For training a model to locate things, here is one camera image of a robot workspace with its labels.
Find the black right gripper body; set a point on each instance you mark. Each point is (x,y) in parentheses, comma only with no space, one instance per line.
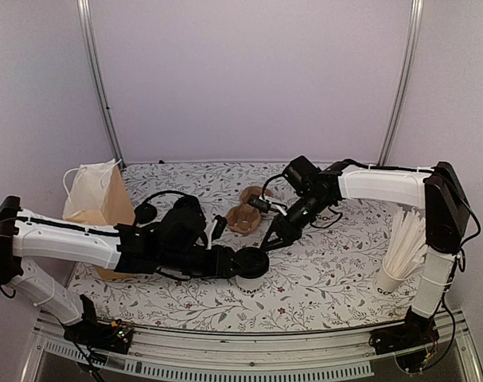
(313,209)

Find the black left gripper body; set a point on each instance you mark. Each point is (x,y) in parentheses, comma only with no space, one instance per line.
(205,269)

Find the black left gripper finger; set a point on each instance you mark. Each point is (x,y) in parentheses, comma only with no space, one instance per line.
(246,273)
(249,256)

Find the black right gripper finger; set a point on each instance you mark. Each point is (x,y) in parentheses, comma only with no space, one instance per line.
(278,225)
(273,242)

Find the black plastic cup lid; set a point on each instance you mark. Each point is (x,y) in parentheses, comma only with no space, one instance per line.
(263,267)

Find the white paper coffee cup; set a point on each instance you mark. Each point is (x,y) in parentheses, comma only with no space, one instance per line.
(251,291)

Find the brown cardboard cup carrier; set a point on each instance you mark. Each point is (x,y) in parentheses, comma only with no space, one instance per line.
(244,219)

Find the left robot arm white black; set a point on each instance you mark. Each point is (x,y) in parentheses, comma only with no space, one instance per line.
(181,241)

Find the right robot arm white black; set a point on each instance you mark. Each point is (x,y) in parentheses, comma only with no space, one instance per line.
(436,190)

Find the stack of white paper cups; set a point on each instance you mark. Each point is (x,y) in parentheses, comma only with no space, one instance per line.
(328,218)

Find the floral patterned table mat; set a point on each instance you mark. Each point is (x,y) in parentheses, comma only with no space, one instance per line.
(323,281)

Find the stack of black cup lids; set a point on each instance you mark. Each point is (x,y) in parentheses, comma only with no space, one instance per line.
(145,213)

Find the white cup holding straws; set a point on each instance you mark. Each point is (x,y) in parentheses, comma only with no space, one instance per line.
(384,283)

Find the bundle of white paper straws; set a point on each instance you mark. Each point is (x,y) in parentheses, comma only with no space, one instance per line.
(407,246)

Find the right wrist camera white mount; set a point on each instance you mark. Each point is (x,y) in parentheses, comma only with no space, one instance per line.
(266,204)

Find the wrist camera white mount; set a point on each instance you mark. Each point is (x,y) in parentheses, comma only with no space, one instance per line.
(266,204)
(214,230)

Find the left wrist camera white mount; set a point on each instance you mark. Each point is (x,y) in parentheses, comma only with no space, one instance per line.
(214,230)

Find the aluminium front rail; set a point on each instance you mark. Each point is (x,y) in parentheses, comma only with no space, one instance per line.
(162,354)

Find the brown paper bag white handles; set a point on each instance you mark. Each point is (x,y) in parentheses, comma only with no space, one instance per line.
(97,195)

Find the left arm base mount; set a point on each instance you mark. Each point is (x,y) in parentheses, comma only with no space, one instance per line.
(115,336)

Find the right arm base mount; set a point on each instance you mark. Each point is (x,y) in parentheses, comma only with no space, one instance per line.
(414,331)

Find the right aluminium frame post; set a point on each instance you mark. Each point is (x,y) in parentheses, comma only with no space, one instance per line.
(411,45)

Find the aluminium frame post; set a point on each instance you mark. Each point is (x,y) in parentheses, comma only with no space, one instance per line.
(411,45)
(85,18)

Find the left aluminium frame post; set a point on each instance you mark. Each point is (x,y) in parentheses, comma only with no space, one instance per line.
(85,18)

